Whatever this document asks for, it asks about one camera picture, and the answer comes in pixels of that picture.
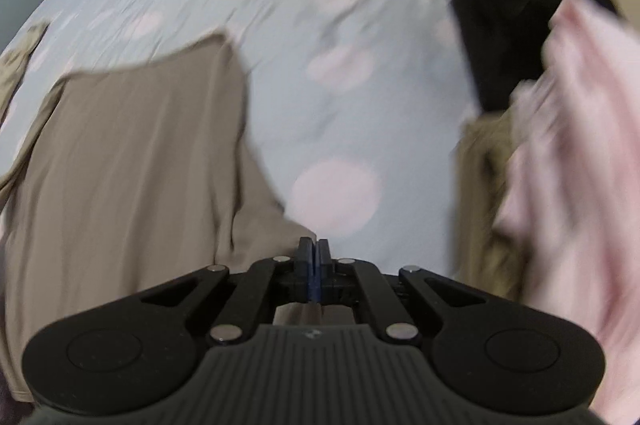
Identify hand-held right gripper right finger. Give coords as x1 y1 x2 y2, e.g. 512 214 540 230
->
316 239 488 347

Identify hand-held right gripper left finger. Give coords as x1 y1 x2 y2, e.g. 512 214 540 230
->
140 237 317 347

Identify taupe garment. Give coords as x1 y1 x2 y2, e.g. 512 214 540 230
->
0 34 318 406

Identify black folded clothes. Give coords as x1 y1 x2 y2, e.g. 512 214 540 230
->
447 0 621 113

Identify olive striped folded garment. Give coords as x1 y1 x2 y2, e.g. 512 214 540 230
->
452 112 531 301

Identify bed with polka dot sheet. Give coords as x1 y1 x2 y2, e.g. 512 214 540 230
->
0 0 501 286

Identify pink folded garment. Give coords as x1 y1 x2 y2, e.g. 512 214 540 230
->
492 0 640 421

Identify beige crumpled jacket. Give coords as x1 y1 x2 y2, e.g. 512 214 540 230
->
0 22 51 116

